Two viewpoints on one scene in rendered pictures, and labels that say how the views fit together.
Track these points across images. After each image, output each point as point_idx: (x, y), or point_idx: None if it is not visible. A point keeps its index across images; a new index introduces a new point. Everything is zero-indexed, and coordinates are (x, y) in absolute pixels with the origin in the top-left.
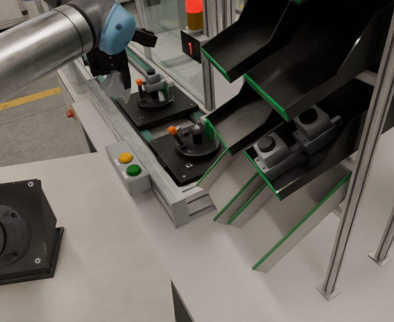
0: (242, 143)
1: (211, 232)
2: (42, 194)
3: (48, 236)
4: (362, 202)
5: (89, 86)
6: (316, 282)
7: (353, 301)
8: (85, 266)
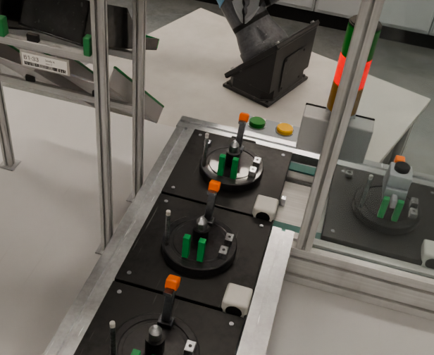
0: None
1: (146, 159)
2: (271, 57)
3: (247, 75)
4: (5, 265)
5: None
6: (22, 165)
7: None
8: (212, 99)
